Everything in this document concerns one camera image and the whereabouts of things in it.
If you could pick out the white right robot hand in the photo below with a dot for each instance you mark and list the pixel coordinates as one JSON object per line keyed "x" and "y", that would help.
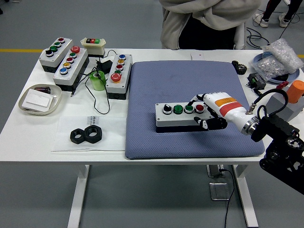
{"x": 228, "y": 105}

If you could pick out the four-button grey control box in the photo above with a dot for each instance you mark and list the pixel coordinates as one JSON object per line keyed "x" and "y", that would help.
{"x": 171, "y": 120}

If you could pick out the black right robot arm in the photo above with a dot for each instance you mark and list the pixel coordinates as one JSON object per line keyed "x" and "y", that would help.
{"x": 278, "y": 128}

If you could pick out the short grey five-button box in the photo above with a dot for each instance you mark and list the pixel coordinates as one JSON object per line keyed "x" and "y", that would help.
{"x": 115, "y": 88}

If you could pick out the long grey five-button box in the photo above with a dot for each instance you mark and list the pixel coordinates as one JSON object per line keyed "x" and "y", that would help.
{"x": 64, "y": 78}

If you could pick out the black module with green terminal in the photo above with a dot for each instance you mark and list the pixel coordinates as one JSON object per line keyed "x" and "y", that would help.
{"x": 257, "y": 82}

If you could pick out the black gear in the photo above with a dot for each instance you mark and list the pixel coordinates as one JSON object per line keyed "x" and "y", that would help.
{"x": 239, "y": 67}

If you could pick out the grey block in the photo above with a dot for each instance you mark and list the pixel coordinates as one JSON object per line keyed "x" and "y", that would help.
{"x": 275, "y": 103}

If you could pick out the bag of silver parts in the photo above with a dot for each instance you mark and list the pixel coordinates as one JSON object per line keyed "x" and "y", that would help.
{"x": 266, "y": 67}

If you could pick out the red clip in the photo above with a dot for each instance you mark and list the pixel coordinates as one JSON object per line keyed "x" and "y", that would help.
{"x": 281, "y": 85}

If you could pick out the blue-grey fabric mat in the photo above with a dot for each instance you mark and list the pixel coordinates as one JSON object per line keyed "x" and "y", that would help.
{"x": 173, "y": 80}

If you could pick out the orange cylinder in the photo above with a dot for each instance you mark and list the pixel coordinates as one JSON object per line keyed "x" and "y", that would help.
{"x": 295, "y": 91}

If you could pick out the bubble wrap bag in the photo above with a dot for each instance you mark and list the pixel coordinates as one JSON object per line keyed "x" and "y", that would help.
{"x": 282, "y": 52}

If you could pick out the person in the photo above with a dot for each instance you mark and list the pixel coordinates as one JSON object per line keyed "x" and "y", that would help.
{"x": 209, "y": 23}

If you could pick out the grey floor socket plate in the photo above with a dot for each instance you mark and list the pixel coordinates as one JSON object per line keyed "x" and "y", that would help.
{"x": 218, "y": 191}

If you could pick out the background person's legs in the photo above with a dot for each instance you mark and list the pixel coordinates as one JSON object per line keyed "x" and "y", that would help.
{"x": 263, "y": 21}

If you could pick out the white table leg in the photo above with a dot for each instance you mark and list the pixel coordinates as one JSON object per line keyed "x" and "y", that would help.
{"x": 247, "y": 197}
{"x": 78, "y": 197}

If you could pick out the clear printed plastic bag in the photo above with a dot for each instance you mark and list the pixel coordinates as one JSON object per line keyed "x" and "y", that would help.
{"x": 107, "y": 137}

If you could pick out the black power adapter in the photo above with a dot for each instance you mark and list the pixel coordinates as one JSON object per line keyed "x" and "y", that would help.
{"x": 105, "y": 64}

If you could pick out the green tape roll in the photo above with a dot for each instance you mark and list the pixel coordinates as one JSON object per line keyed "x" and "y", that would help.
{"x": 97, "y": 83}

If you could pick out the black hex nut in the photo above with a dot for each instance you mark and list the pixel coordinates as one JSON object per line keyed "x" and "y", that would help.
{"x": 73, "y": 140}
{"x": 97, "y": 137}

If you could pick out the white shallow tray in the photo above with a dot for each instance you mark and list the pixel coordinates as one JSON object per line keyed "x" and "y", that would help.
{"x": 53, "y": 105}

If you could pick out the grey box with four buttons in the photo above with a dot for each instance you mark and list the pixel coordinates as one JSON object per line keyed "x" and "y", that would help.
{"x": 51, "y": 60}

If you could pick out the dark brown small case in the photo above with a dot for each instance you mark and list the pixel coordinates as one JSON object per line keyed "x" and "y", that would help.
{"x": 42, "y": 89}

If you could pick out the cream three-button switch box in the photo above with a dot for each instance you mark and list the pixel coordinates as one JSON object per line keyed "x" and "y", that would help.
{"x": 95, "y": 48}

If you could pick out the white wall switch plate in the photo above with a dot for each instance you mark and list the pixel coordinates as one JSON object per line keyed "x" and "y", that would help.
{"x": 38, "y": 99}

